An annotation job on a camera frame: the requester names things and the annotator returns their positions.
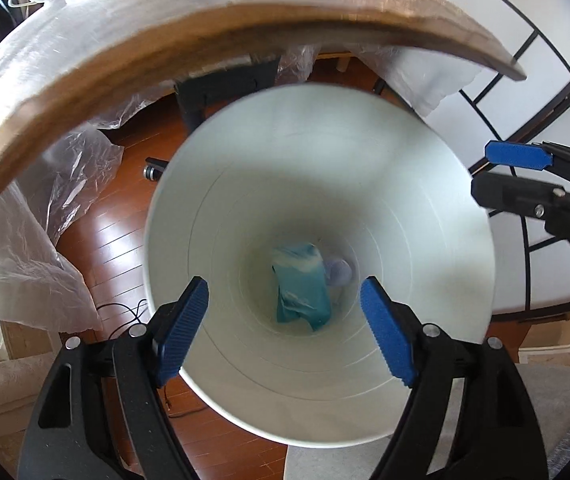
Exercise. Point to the white plastic bin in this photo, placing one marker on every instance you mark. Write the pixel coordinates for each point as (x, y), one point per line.
(315, 160)

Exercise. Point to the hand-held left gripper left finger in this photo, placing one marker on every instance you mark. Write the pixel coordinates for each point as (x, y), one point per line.
(180, 330)

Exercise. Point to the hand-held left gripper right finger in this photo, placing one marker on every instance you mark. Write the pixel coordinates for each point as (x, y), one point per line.
(387, 330)

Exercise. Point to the wooden furniture leg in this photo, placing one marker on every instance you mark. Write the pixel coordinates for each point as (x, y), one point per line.
(343, 62)

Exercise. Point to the white black-framed screen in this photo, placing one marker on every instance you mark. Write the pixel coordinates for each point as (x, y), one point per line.
(525, 20)

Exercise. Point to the teal plastic packet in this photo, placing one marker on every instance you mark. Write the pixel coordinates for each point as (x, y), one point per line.
(302, 290)

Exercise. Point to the black caster wheel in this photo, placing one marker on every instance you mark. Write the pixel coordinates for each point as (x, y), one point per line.
(156, 169)

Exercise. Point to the grey rug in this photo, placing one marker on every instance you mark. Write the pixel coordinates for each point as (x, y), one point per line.
(555, 400)

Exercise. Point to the small lavender round object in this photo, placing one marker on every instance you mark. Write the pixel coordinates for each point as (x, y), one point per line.
(339, 272)

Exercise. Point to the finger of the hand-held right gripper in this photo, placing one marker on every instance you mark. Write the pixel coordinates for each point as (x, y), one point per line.
(510, 192)
(515, 155)

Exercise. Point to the beige cushion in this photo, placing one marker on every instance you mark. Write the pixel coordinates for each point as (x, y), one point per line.
(0, 385)

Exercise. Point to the clear plastic sheet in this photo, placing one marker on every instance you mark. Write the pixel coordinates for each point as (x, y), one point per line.
(25, 260)

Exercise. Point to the white plastic sheet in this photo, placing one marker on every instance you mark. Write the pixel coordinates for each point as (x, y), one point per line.
(415, 77)

